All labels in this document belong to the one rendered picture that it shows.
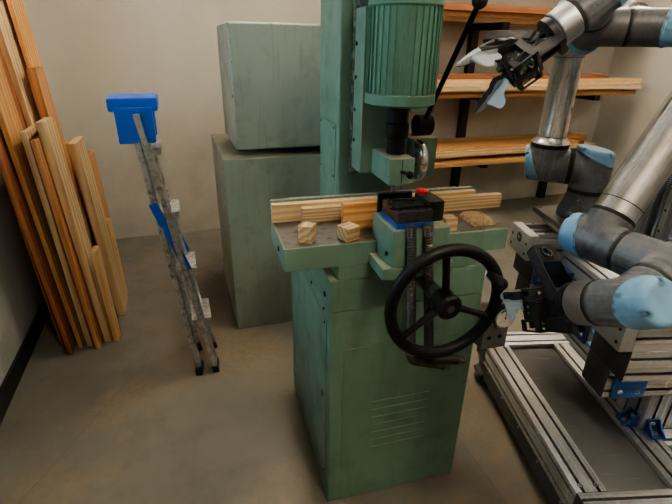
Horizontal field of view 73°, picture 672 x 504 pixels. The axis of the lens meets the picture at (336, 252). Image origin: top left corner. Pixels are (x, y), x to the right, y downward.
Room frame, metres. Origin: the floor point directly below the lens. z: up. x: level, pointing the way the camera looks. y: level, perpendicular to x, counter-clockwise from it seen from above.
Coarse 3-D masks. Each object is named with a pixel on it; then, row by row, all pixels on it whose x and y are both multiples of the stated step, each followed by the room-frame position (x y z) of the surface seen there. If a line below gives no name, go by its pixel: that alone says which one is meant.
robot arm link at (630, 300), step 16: (624, 272) 0.61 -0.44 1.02; (640, 272) 0.59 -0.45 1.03; (656, 272) 0.58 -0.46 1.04; (592, 288) 0.61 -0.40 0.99; (608, 288) 0.59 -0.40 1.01; (624, 288) 0.56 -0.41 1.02; (640, 288) 0.54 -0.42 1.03; (656, 288) 0.54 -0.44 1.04; (592, 304) 0.59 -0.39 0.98; (608, 304) 0.57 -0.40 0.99; (624, 304) 0.55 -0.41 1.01; (640, 304) 0.53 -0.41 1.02; (656, 304) 0.53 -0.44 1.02; (592, 320) 0.60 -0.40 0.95; (608, 320) 0.57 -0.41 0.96; (624, 320) 0.55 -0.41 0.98; (640, 320) 0.53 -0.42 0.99; (656, 320) 0.52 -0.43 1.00
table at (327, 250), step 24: (456, 216) 1.19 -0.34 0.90; (288, 240) 1.00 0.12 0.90; (336, 240) 1.00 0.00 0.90; (360, 240) 1.01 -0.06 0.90; (456, 240) 1.07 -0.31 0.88; (480, 240) 1.09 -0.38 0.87; (504, 240) 1.11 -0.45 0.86; (288, 264) 0.95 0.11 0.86; (312, 264) 0.96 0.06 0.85; (336, 264) 0.98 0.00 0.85; (384, 264) 0.94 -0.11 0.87
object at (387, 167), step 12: (372, 156) 1.26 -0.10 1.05; (384, 156) 1.18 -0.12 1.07; (396, 156) 1.17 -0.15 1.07; (408, 156) 1.17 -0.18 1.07; (372, 168) 1.26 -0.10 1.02; (384, 168) 1.17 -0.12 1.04; (396, 168) 1.14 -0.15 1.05; (408, 168) 1.15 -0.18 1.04; (384, 180) 1.17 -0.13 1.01; (396, 180) 1.14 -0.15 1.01; (408, 180) 1.15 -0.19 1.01
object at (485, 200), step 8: (496, 192) 1.30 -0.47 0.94; (448, 200) 1.23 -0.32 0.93; (456, 200) 1.24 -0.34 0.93; (464, 200) 1.25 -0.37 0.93; (472, 200) 1.25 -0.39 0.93; (480, 200) 1.26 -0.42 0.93; (488, 200) 1.27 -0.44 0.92; (496, 200) 1.28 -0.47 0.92; (304, 208) 1.12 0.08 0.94; (312, 208) 1.12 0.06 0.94; (320, 208) 1.13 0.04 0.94; (328, 208) 1.14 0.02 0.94; (336, 208) 1.14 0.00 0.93; (448, 208) 1.23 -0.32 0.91; (456, 208) 1.24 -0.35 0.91; (464, 208) 1.25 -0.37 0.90; (472, 208) 1.25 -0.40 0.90; (480, 208) 1.26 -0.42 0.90; (304, 216) 1.12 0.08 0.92; (312, 216) 1.12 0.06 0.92; (320, 216) 1.13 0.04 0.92; (328, 216) 1.14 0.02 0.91; (336, 216) 1.14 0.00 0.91
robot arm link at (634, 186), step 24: (648, 144) 0.77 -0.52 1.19; (624, 168) 0.77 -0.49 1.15; (648, 168) 0.74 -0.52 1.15; (624, 192) 0.73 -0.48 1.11; (648, 192) 0.73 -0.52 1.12; (576, 216) 0.76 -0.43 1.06; (600, 216) 0.73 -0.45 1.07; (624, 216) 0.71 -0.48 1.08; (576, 240) 0.73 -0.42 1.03; (600, 240) 0.70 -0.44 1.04; (600, 264) 0.69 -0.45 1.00
